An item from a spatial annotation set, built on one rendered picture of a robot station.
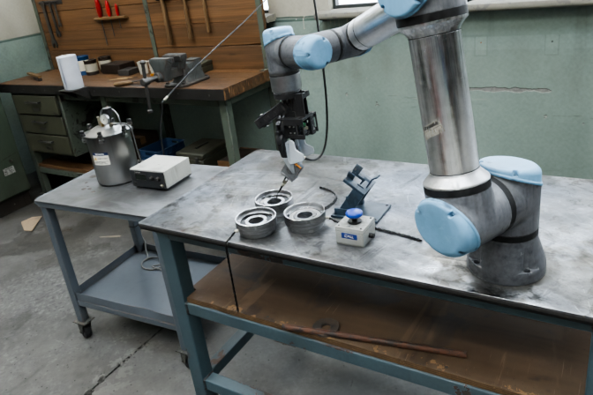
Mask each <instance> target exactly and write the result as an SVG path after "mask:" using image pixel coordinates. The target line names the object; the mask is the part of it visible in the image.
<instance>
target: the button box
mask: <svg viewBox="0 0 593 395"><path fill-rule="evenodd" d="M335 234H336V243H340V244H345V245H350V246H355V247H359V248H364V247H365V246H366V245H367V243H368V242H369V241H370V240H371V239H373V238H374V237H375V234H376V232H375V219H374V217H369V216H363V215H362V216H361V217H360V218H357V221H352V219H350V218H348V217H346V216H345V217H344V218H343V219H342V220H341V221H340V222H339V223H338V224H337V225H336V226H335Z"/></svg>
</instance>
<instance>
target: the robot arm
mask: <svg viewBox="0 0 593 395"><path fill-rule="evenodd" d="M470 1H473V0H378V4H376V5H374V6H372V8H370V9H369V10H367V11H365V12H364V13H362V14H361V15H359V16H358V17H356V18H355V19H352V20H351V21H350V22H349V23H347V24H346V25H344V26H341V27H337V28H334V29H329V30H326V31H321V32H317V33H313V34H306V35H295V34H294V33H293V28H292V27H291V26H278V27H273V28H269V29H267V30H265V31H264V32H263V42H264V46H263V47H264V50H265V53H266V62H267V67H268V72H269V78H270V83H271V88H272V92H273V93H274V99H275V100H279V101H280V100H281V102H279V103H278V104H277V105H275V106H274V107H273V108H271V109H270V110H268V111H267V112H265V113H263V114H260V115H259V116H258V117H257V118H258V119H257V120H256V121H254V122H255V123H256V125H257V126H258V128H259V129H261V128H265V127H267V126H269V125H270V123H272V121H273V120H274V119H275V118H276V117H277V119H276V120H277V122H276V142H277V146H278V149H279V152H280V154H281V157H282V158H283V160H284V162H285V164H286V165H287V167H288V168H289V170H290V171H291V173H293V174H295V167H294V164H295V163H298V162H300V163H301V164H302V161H304V156H308V155H312V154H314V148H313V147H312V146H310V145H307V144H306V143H305V136H308V135H313V134H315V133H316V131H319V126H318V120H317V115H316V111H309V109H308V104H307V99H306V97H307V96H309V95H310V93H309V90H302V88H301V87H302V82H301V77H300V70H299V69H304V70H308V71H315V70H320V69H323V68H325V67H326V66H327V65H328V64H329V63H334V62H338V61H341V60H344V59H348V58H351V57H358V56H362V55H363V54H366V53H368V52H370V51H371V50H372V47H373V46H375V45H377V44H379V43H380V42H382V41H384V40H386V39H388V38H390V37H391V36H393V35H395V34H397V33H402V34H403V35H405V36H406V37H407V38H408V40H409V51H410V56H411V62H412V67H413V72H414V78H415V84H416V90H417V99H418V105H419V110H420V116H421V122H422V127H423V133H424V142H425V148H426V153H427V160H428V165H429V170H430V174H428V176H426V178H425V179H424V181H423V186H424V196H425V199H424V200H422V201H421V202H420V203H419V205H418V206H417V208H416V210H415V222H416V225H417V229H418V231H419V233H420V235H421V236H422V237H423V239H424V240H425V241H426V242H427V243H428V244H429V245H430V246H431V247H432V248H433V249H434V250H436V251H437V252H438V253H440V254H442V255H444V256H447V257H462V256H464V255H466V254H467V266H468V268H469V270H470V271H471V273H473V274H474V275H475V276H476V277H478V278H479V279H481V280H484V281H486V282H489V283H492V284H495V285H500V286H506V287H519V286H526V285H529V284H532V283H535V282H537V281H539V280H540V279H542V278H543V276H544V275H545V273H546V256H545V253H544V249H543V246H542V243H541V241H540V238H539V234H538V233H539V219H540V205H541V190H542V186H543V183H542V170H541V168H540V167H539V166H538V165H537V164H536V163H535V162H533V161H530V160H525V159H522V158H517V157H510V156H490V157H485V158H482V159H481V160H480V159H479V158H478V151H477V139H476V133H475V126H474V120H473V113H472V107H471V100H470V94H469V81H468V75H467V69H466V63H465V55H464V49H463V43H462V30H461V27H462V23H463V22H464V20H465V19H466V18H467V17H468V16H469V9H468V2H470ZM314 117H315V121H316V126H317V127H315V122H314ZM288 138H290V140H289V141H288V140H287V139H288Z"/></svg>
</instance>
